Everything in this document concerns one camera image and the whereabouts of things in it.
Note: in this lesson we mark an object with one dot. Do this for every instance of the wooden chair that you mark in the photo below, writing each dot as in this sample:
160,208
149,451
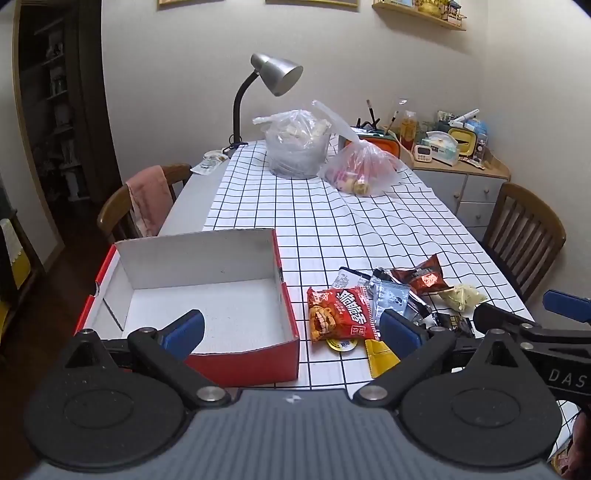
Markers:
524,238
115,218

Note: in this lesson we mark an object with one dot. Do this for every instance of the small packet near lamp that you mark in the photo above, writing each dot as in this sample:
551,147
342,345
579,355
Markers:
209,162

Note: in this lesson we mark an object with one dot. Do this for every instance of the cream black snack packet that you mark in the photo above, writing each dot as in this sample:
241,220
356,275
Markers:
461,299

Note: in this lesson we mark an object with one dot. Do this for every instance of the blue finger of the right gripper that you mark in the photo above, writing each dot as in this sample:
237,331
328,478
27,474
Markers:
569,306

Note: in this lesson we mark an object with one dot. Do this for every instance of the white kitchen timer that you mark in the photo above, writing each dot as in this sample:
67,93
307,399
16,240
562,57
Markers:
422,153

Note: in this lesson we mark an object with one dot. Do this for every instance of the right wooden chair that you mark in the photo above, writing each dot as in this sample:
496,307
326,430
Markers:
524,238

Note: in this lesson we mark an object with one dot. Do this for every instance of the light blue snack packet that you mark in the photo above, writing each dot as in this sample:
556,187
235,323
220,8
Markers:
387,295

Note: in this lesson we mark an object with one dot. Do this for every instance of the orange green storage basket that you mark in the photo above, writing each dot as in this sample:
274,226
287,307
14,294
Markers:
386,142

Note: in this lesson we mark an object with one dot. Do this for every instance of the black white grid tablecloth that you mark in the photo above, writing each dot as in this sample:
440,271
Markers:
320,230

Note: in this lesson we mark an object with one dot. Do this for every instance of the white blue snack packet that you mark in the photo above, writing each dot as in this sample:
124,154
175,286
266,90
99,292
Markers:
349,278

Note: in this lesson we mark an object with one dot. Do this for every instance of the dark red snack bag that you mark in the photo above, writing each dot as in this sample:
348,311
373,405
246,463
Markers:
423,279

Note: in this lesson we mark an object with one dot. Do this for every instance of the left wooden chair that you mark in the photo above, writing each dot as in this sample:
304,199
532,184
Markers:
115,218

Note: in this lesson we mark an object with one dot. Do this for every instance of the yellow minion snack pack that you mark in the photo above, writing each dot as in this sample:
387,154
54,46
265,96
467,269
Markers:
380,357

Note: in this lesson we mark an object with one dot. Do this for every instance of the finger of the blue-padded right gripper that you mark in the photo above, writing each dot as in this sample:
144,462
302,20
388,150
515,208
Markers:
422,355

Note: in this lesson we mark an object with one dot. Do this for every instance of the orange liquid bottle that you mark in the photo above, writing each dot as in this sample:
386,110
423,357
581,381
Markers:
408,129

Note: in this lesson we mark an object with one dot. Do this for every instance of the grey drawer cabinet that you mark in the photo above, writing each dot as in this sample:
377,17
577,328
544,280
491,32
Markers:
469,192

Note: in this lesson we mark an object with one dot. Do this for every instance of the person's hand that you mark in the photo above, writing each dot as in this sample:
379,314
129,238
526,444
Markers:
579,453

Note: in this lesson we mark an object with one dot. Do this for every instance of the clear plastic bag with container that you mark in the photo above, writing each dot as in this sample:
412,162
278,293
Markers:
296,143

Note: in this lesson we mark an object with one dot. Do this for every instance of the red white cardboard box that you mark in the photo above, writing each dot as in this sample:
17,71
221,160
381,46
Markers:
233,277

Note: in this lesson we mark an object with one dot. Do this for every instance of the pink towel on chair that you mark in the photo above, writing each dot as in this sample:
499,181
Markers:
151,200

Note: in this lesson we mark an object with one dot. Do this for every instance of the red chips snack bag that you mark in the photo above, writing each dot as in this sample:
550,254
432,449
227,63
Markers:
340,314

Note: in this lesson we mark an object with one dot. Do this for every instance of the silver desk lamp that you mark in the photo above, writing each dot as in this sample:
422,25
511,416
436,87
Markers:
278,74

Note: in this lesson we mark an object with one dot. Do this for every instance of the dark bookshelf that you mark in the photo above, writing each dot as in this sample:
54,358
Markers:
61,80

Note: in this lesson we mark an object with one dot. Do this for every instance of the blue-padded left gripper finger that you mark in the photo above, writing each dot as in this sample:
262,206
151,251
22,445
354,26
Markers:
163,353

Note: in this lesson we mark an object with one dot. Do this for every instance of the pink plastic bag of snacks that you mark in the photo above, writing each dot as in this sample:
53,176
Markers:
360,168

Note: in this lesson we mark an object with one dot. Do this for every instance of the wooden wall shelf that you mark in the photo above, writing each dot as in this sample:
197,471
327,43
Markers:
416,12

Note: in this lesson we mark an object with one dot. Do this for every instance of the yellow box on cabinet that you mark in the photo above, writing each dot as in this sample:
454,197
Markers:
466,140

